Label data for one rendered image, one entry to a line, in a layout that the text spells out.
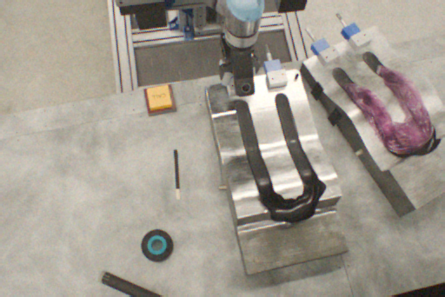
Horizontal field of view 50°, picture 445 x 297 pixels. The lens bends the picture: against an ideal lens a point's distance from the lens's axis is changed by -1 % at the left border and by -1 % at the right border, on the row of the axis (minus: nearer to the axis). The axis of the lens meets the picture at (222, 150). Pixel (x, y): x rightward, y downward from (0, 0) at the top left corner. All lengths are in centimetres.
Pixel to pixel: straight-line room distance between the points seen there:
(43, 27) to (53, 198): 137
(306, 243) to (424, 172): 35
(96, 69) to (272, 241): 144
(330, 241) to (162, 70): 116
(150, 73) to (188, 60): 17
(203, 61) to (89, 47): 62
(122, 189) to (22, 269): 32
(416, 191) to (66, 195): 90
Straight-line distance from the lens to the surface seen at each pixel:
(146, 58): 213
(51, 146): 139
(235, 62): 112
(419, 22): 271
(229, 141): 124
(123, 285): 122
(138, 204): 129
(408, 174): 129
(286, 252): 121
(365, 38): 145
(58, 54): 247
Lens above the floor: 205
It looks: 71 degrees down
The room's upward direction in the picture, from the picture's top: 6 degrees clockwise
